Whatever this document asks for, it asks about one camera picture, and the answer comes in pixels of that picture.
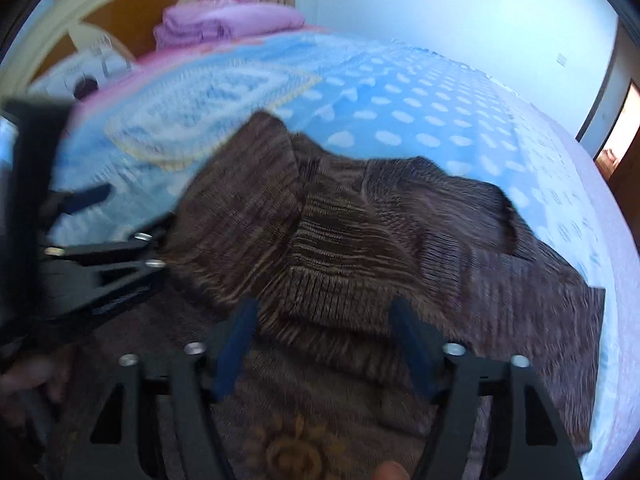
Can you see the brown knitted sweater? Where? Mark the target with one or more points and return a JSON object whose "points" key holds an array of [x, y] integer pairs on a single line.
{"points": [[340, 240]]}

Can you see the person's right hand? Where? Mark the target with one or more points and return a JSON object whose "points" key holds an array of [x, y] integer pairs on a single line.
{"points": [[391, 472]]}

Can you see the white patterned pillow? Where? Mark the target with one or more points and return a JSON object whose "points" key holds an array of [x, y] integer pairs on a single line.
{"points": [[100, 60]]}

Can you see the blue polka-dot blanket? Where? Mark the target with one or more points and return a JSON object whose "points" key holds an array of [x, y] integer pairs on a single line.
{"points": [[400, 110]]}

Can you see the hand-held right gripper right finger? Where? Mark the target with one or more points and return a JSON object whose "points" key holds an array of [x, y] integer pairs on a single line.
{"points": [[412, 350]]}

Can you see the white wall switch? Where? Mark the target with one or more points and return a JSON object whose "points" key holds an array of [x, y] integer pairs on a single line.
{"points": [[562, 59]]}

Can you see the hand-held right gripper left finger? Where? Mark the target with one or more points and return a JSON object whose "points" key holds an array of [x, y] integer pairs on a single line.
{"points": [[235, 350]]}

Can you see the dark door frame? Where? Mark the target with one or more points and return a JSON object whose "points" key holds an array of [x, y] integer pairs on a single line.
{"points": [[600, 91]]}

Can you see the person's left hand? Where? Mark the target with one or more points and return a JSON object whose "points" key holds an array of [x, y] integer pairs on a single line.
{"points": [[25, 377]]}

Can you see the cream wooden headboard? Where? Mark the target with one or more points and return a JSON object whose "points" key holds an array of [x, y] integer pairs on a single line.
{"points": [[75, 5]]}

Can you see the white blue-patterned bedsheet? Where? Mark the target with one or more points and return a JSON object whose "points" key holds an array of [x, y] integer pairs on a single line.
{"points": [[570, 230]]}

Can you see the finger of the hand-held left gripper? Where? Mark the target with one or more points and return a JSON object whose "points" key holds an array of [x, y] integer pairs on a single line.
{"points": [[110, 251], [90, 196]]}

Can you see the lavender dotted bedsheet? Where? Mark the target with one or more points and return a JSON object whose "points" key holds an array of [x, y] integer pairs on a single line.
{"points": [[607, 240]]}

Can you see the pink pillow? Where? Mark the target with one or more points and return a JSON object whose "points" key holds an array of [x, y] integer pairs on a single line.
{"points": [[225, 20]]}

